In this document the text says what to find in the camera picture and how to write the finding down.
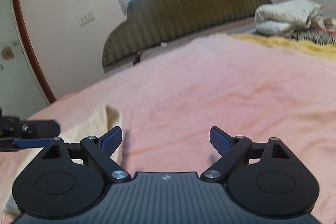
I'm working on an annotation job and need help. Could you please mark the cream white pants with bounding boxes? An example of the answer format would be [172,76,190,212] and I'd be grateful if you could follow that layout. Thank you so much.
[1,105,122,223]

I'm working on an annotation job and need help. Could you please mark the glass wardrobe sliding door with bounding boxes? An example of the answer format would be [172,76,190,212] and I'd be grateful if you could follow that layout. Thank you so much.
[1,0,56,118]

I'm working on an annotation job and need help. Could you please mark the pink bed blanket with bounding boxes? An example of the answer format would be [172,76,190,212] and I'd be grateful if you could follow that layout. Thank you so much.
[34,35,335,223]

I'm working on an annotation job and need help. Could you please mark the folded white printed quilt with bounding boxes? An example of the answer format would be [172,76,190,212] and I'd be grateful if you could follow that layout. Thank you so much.
[255,0,322,36]

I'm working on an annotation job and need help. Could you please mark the yellow fuzzy blanket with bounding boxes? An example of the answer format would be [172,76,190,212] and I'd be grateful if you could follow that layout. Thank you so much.
[230,33,335,61]

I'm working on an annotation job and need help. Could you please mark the zebra pattern cloth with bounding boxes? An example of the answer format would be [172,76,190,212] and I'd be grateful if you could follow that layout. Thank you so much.
[287,30,335,46]

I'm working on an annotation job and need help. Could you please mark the green padded headboard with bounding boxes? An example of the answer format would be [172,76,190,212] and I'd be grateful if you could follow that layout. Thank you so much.
[102,0,272,68]

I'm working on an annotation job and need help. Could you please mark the white wall socket plate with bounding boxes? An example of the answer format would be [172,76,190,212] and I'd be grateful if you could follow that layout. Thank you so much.
[78,15,88,27]

